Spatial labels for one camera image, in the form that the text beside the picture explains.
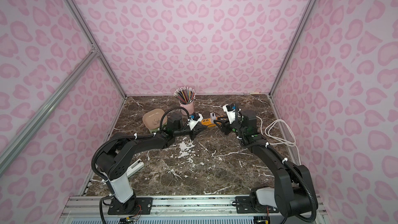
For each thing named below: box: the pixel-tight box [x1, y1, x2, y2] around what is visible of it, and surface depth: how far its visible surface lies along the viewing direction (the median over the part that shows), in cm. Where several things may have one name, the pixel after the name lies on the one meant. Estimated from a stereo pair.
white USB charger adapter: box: [209, 112, 217, 124], surface depth 100 cm
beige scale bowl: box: [142, 108, 168, 130], surface depth 103 cm
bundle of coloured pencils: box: [173, 86, 197, 105], surface depth 105 cm
